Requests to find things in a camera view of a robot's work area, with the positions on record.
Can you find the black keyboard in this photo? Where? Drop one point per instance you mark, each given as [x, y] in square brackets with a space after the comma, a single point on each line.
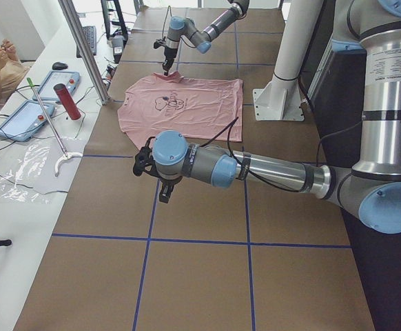
[90, 37]

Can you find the red cylindrical bottle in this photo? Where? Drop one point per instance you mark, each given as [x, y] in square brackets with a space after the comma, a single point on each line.
[67, 101]

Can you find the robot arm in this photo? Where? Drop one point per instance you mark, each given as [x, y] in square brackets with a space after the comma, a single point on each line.
[184, 28]
[371, 189]

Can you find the black computer mouse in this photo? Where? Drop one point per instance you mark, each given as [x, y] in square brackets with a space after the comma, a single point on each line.
[59, 66]

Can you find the aluminium frame post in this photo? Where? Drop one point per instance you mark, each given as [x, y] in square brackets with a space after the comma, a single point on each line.
[76, 29]

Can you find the black power adapter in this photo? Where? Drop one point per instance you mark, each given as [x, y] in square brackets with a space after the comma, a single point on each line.
[117, 47]

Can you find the pink Snoopy t-shirt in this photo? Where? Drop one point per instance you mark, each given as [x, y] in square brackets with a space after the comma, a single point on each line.
[197, 108]

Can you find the blue teach pendant near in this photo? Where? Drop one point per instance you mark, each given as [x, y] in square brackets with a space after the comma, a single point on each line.
[24, 122]

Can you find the blue tape line crosswise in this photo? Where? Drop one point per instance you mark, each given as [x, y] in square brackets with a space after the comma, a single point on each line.
[201, 241]

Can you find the blue tape line lengthwise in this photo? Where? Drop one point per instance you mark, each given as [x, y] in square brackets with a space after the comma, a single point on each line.
[248, 227]

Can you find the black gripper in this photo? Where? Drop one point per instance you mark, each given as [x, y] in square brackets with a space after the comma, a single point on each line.
[167, 181]
[168, 54]

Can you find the clear plastic bag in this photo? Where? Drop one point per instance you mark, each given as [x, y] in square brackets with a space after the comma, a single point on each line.
[31, 177]

